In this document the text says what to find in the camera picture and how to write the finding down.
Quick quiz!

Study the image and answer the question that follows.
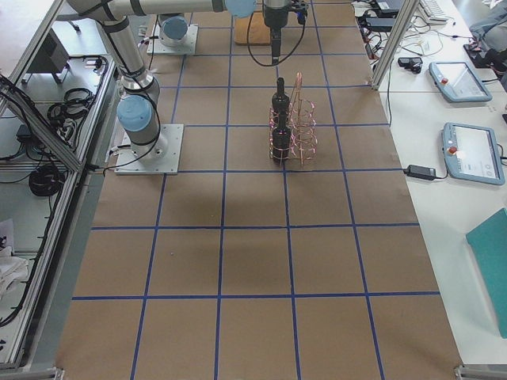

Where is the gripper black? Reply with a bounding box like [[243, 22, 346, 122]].
[[263, 0, 292, 65]]

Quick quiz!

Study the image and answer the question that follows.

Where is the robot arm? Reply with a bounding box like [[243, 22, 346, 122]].
[[158, 13, 189, 47], [68, 1, 307, 93]]

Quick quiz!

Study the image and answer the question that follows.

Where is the wooden tray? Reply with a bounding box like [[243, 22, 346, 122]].
[[233, 15, 270, 46]]

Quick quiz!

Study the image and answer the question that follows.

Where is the dark wine bottle right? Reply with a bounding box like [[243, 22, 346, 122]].
[[272, 77, 290, 123]]

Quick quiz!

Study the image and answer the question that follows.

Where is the dark wine bottle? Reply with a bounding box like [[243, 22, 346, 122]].
[[272, 112, 292, 164], [272, 77, 290, 123]]

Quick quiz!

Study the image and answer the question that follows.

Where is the dark wine bottle left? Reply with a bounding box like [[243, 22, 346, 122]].
[[272, 112, 292, 164]]

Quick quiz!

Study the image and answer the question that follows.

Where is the upper teach pendant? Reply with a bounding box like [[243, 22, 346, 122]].
[[429, 62, 492, 103]]

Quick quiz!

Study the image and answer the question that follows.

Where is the teach pendant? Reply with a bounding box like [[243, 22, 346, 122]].
[[429, 62, 492, 103], [441, 123, 505, 185]]

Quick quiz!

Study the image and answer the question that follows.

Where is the black power brick on table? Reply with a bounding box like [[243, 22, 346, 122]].
[[403, 165, 436, 181]]

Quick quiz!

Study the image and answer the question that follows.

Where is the lower teach pendant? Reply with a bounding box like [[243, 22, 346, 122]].
[[441, 123, 505, 185]]

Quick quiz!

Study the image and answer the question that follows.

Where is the teal board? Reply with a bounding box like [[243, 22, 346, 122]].
[[466, 208, 506, 339]]

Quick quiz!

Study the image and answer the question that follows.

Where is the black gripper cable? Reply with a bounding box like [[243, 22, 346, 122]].
[[246, 7, 309, 67]]

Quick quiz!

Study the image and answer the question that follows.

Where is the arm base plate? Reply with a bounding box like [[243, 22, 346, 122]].
[[147, 25, 198, 55], [114, 124, 185, 175]]

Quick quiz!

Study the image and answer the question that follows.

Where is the copper wire bottle basket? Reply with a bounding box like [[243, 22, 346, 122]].
[[269, 72, 318, 166]]

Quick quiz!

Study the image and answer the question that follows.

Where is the aluminium frame post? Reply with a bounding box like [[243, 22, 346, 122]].
[[371, 0, 418, 90]]

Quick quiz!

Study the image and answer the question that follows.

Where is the coiled black cable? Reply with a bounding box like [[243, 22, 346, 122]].
[[28, 161, 64, 198]]

